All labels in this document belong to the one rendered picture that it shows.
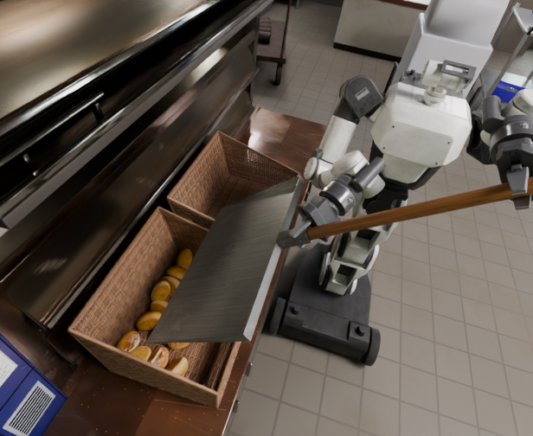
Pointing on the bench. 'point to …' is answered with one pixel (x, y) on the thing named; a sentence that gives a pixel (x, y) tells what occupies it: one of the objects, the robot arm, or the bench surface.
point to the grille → (29, 410)
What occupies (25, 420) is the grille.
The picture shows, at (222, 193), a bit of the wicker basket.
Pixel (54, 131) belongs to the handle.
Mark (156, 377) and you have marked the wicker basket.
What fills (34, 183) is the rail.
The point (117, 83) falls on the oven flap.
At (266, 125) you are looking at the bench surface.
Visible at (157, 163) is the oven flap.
